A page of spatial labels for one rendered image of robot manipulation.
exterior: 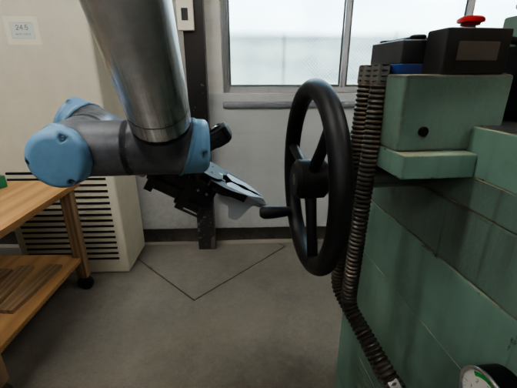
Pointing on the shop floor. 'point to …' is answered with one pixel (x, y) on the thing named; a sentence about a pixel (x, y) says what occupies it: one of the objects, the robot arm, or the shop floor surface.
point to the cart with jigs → (8, 282)
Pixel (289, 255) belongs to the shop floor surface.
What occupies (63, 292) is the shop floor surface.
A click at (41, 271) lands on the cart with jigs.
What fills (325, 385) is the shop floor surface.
